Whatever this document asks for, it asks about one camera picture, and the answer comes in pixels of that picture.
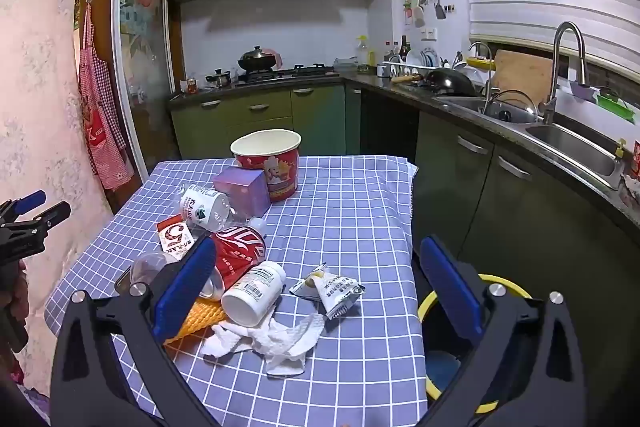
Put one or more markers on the clear plastic water bottle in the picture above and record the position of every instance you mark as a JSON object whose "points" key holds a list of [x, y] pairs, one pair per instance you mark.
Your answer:
{"points": [[202, 207]]}

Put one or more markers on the green plastic tray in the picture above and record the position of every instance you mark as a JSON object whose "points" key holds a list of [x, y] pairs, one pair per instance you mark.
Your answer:
{"points": [[615, 106]]}

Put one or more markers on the black pot with lid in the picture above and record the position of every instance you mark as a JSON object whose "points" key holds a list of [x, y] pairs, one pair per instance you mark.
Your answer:
{"points": [[257, 58]]}

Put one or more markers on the red paper bucket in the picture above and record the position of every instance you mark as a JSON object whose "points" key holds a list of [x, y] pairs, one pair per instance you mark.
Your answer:
{"points": [[272, 162]]}

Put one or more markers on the small red jar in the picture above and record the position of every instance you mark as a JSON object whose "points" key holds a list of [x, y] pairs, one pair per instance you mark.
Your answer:
{"points": [[191, 86]]}

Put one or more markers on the wooden cutting board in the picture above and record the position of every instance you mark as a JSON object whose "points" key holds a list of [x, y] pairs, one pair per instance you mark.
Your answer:
{"points": [[522, 74]]}

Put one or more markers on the glass door with decals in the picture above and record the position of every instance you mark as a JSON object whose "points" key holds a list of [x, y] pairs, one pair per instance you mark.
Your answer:
{"points": [[142, 32]]}

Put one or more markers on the black wok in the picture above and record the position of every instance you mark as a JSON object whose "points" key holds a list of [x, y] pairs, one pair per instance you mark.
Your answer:
{"points": [[447, 82]]}

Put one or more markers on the steel sink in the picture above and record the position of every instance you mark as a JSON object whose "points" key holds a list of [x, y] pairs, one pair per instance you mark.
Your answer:
{"points": [[570, 147]]}

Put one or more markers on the red checked apron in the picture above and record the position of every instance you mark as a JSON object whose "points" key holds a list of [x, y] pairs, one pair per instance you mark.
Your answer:
{"points": [[102, 127]]}

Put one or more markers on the red soda can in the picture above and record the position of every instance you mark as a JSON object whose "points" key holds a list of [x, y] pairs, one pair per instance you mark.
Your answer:
{"points": [[240, 252]]}

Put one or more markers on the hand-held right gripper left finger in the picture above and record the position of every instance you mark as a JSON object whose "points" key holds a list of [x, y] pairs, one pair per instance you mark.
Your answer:
{"points": [[185, 287]]}

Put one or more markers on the hanging kitchen utensils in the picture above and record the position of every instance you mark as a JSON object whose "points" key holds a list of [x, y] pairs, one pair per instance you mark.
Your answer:
{"points": [[425, 4]]}

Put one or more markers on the clear plastic cup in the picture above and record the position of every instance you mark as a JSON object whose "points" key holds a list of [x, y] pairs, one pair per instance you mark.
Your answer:
{"points": [[147, 267]]}

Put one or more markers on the blue checked tablecloth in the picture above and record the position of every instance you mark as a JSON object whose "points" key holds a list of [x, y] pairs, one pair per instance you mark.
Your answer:
{"points": [[350, 217]]}

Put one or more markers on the orange foam net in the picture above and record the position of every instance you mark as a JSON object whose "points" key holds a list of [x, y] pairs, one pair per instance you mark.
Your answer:
{"points": [[202, 317]]}

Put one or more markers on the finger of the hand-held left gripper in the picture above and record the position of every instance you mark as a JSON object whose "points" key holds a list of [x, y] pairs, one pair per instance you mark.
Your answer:
{"points": [[25, 201], [47, 216]]}

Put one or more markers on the gas stove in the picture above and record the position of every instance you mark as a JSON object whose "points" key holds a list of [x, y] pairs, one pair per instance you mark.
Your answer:
{"points": [[300, 73]]}

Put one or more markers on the glass pot lid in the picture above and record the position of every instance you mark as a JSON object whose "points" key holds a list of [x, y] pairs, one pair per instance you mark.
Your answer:
{"points": [[507, 107]]}

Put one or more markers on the green lower cabinets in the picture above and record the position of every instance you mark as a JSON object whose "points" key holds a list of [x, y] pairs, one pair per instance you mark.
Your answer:
{"points": [[320, 117]]}

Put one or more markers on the steel faucet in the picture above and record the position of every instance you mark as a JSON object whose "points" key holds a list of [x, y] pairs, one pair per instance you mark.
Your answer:
{"points": [[567, 37]]}

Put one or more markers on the dish rack with dishes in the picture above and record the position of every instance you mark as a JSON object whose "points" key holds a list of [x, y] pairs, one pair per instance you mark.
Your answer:
{"points": [[425, 59]]}

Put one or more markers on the red sachet packet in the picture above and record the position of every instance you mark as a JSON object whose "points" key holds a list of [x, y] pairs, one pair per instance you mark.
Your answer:
{"points": [[175, 234]]}

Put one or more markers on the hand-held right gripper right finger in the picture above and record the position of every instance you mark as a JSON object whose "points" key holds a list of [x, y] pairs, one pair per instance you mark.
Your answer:
{"points": [[450, 287]]}

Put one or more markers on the yellow oil bottle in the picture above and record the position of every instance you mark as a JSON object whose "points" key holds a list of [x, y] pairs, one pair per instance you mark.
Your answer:
{"points": [[362, 52]]}

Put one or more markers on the white pill bottle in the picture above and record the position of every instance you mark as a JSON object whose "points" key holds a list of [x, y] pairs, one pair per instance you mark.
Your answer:
{"points": [[252, 292]]}

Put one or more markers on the white snack wrapper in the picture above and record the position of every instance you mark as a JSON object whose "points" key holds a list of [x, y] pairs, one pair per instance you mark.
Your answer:
{"points": [[335, 292]]}

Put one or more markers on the purple box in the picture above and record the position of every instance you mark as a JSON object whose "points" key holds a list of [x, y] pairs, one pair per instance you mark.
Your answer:
{"points": [[242, 192]]}

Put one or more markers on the crumpled white tissue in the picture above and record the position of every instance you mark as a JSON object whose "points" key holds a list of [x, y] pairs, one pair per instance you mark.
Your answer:
{"points": [[280, 339]]}

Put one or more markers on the small steel pot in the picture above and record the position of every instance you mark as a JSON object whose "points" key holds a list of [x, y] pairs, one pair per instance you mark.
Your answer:
{"points": [[219, 78]]}

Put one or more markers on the yellow-rimmed black trash bin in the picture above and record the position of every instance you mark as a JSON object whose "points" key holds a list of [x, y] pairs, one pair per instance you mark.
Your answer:
{"points": [[500, 281]]}

